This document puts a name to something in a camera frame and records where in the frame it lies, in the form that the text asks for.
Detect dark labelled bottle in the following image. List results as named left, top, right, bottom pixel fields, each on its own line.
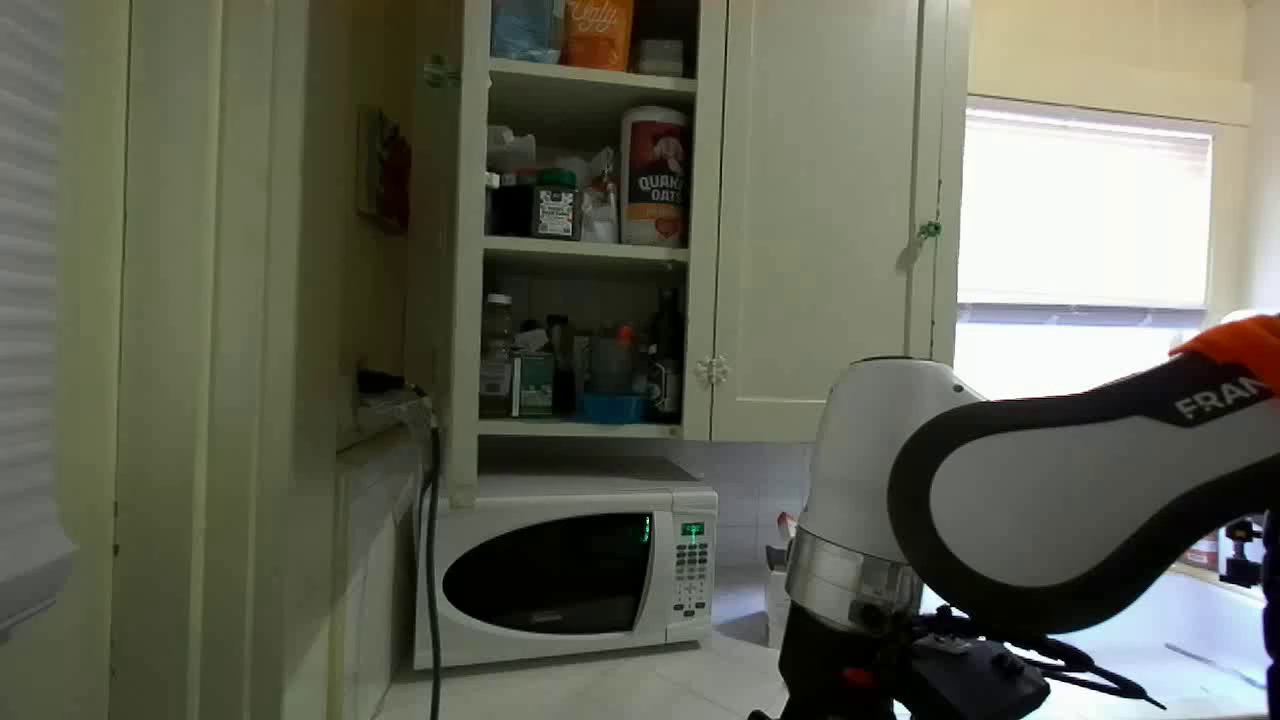
left=641, top=279, right=687, bottom=430

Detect white packet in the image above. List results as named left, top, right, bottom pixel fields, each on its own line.
left=486, top=122, right=540, bottom=177

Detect small red container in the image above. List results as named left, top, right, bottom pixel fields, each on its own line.
left=1181, top=525, right=1223, bottom=579

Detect blue food box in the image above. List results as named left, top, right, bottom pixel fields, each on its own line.
left=489, top=0, right=570, bottom=69

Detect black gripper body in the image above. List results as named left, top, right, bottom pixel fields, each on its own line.
left=775, top=602, right=1058, bottom=720

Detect spice jar with green lid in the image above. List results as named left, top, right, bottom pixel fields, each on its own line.
left=532, top=166, right=586, bottom=244

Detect tall clear jar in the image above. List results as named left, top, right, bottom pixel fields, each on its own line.
left=481, top=291, right=522, bottom=424

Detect cream wall cupboard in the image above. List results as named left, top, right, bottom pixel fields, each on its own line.
left=403, top=0, right=975, bottom=502

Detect small white box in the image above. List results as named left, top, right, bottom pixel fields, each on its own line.
left=631, top=36, right=693, bottom=79

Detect orange food box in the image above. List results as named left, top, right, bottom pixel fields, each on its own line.
left=561, top=0, right=641, bottom=78

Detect black microwave power cable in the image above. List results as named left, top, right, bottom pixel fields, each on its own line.
left=418, top=395, right=448, bottom=720

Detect orange strap on arm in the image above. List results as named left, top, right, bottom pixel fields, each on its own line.
left=1170, top=314, right=1280, bottom=393

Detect green labelled container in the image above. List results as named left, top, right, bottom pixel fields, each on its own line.
left=511, top=316, right=561, bottom=424

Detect dark red wall hanging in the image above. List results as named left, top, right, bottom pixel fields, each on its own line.
left=358, top=107, right=418, bottom=241

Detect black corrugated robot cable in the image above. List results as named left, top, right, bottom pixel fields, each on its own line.
left=933, top=606, right=1172, bottom=712

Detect black camera clamp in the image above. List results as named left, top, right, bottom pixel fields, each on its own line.
left=1218, top=511, right=1272, bottom=591

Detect oats canister with red label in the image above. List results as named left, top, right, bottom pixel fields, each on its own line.
left=617, top=104, right=696, bottom=254

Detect white microwave oven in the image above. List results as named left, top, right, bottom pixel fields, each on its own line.
left=410, top=473, right=724, bottom=676

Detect white food bag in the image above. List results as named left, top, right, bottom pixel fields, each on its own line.
left=576, top=146, right=624, bottom=247

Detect dark jar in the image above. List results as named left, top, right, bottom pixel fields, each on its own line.
left=486, top=168, right=540, bottom=241

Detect white window blind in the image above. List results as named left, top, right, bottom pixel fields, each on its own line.
left=956, top=102, right=1222, bottom=320
left=0, top=0, right=79, bottom=636

